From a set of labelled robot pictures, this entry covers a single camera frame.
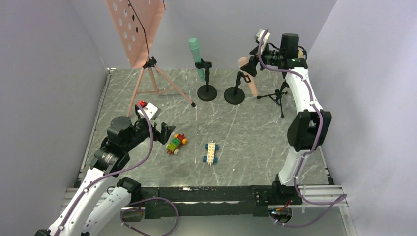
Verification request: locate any pink microphone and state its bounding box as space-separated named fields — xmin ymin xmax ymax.
xmin=238 ymin=57 xmax=258 ymax=97

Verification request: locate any black shock-mount tripod stand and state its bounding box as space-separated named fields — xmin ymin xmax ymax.
xmin=256 ymin=46 xmax=308 ymax=118

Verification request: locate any black round-base mic stand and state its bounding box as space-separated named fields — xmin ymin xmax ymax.
xmin=195 ymin=59 xmax=217 ymax=102

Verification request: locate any teal green microphone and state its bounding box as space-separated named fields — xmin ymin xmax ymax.
xmin=188 ymin=38 xmax=205 ymax=82

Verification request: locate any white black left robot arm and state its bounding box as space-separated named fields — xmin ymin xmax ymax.
xmin=35 ymin=101 xmax=179 ymax=236

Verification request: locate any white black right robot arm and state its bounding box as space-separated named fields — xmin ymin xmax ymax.
xmin=162 ymin=34 xmax=332 ymax=187

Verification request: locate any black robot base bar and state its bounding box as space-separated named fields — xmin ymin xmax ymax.
xmin=132 ymin=182 xmax=302 ymax=219

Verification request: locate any pink music stand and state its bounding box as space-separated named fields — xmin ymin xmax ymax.
xmin=106 ymin=0 xmax=196 ymax=116

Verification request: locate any red green brick car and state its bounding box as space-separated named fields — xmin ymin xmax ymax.
xmin=166 ymin=134 xmax=188 ymax=155

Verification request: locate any white blue brick car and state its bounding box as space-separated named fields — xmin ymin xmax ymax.
xmin=203 ymin=141 xmax=219 ymax=166

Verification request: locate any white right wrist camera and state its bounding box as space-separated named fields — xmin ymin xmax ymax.
xmin=254 ymin=29 xmax=270 ymax=46

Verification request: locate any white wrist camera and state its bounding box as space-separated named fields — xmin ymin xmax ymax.
xmin=135 ymin=100 xmax=161 ymax=120
xmin=254 ymin=29 xmax=270 ymax=46

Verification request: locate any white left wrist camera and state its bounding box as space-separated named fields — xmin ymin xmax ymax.
xmin=135 ymin=100 xmax=161 ymax=120

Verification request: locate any aluminium table edge rail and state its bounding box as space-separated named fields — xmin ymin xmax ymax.
xmin=79 ymin=67 xmax=116 ymax=174

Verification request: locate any front aluminium rail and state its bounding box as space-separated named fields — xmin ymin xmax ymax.
xmin=63 ymin=185 xmax=348 ymax=212

